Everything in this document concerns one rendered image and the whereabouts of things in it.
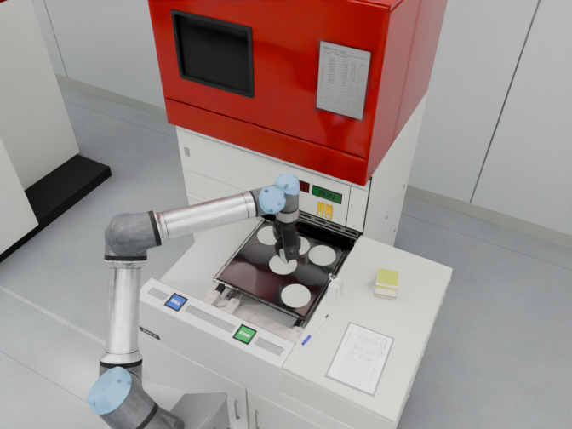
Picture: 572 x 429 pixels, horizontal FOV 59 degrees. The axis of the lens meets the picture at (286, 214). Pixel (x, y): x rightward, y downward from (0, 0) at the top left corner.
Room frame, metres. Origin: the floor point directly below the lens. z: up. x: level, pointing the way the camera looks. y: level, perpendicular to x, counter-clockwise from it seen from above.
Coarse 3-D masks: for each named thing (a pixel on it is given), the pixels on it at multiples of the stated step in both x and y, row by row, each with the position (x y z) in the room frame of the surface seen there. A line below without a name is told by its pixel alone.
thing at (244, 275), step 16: (256, 240) 1.37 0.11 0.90; (240, 256) 1.28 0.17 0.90; (256, 256) 1.28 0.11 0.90; (272, 256) 1.28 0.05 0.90; (304, 256) 1.29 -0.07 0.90; (336, 256) 1.29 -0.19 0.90; (224, 272) 1.20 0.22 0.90; (240, 272) 1.20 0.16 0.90; (256, 272) 1.20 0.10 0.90; (272, 272) 1.20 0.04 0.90; (304, 272) 1.21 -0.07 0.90; (320, 272) 1.21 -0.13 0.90; (240, 288) 1.13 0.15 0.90; (256, 288) 1.13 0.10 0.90; (272, 288) 1.13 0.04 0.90; (320, 288) 1.14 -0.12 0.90
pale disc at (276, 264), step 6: (276, 258) 1.27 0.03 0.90; (270, 264) 1.24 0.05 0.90; (276, 264) 1.24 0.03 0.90; (282, 264) 1.25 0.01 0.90; (288, 264) 1.25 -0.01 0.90; (294, 264) 1.25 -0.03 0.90; (276, 270) 1.22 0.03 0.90; (282, 270) 1.22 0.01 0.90; (288, 270) 1.22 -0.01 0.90; (294, 270) 1.22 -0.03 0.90
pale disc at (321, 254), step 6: (318, 246) 1.34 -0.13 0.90; (324, 246) 1.34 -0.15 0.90; (312, 252) 1.31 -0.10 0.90; (318, 252) 1.31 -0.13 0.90; (324, 252) 1.31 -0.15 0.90; (330, 252) 1.31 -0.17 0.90; (312, 258) 1.28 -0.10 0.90; (318, 258) 1.28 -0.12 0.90; (324, 258) 1.28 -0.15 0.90; (330, 258) 1.28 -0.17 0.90; (318, 264) 1.25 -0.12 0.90; (324, 264) 1.25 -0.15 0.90
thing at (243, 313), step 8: (216, 304) 1.07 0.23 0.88; (224, 304) 1.07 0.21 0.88; (240, 312) 1.04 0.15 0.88; (248, 312) 1.04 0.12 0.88; (248, 320) 1.01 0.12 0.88; (256, 320) 1.01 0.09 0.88; (264, 320) 1.01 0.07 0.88; (264, 328) 0.98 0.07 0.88; (272, 328) 0.98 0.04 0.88; (280, 328) 0.98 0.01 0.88; (288, 328) 0.98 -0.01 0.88; (288, 336) 0.95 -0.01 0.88
